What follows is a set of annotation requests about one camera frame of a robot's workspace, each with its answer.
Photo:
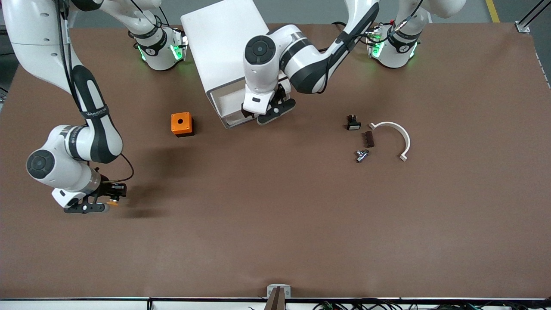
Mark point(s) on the aluminium frame strut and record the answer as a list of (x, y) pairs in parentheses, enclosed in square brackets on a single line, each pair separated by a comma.
[(523, 28)]

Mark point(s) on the silver key switch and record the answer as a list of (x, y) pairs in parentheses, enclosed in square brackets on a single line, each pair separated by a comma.
[(360, 157)]

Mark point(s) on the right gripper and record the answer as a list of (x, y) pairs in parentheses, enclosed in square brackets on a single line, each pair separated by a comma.
[(106, 188)]

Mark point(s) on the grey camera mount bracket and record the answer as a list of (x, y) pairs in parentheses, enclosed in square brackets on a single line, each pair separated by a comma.
[(278, 297)]

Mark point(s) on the orange capped black push button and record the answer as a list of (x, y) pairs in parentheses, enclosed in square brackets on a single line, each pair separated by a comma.
[(113, 202)]

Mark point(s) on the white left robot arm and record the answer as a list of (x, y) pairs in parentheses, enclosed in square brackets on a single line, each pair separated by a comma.
[(310, 64)]

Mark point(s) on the white curved plastic bracket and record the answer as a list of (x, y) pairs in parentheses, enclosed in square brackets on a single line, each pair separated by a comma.
[(389, 123)]

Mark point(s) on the orange black button enclosure box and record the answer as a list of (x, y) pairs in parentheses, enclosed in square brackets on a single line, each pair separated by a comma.
[(181, 129)]

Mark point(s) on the black push button white cap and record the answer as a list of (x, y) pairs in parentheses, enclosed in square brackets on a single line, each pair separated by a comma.
[(354, 125)]

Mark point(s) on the brown terminal block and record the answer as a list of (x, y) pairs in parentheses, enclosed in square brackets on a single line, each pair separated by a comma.
[(368, 139)]

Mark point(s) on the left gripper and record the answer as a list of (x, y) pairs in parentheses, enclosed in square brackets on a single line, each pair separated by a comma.
[(280, 94)]

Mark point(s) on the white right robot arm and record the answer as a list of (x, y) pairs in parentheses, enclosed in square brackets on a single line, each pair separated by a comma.
[(92, 112)]

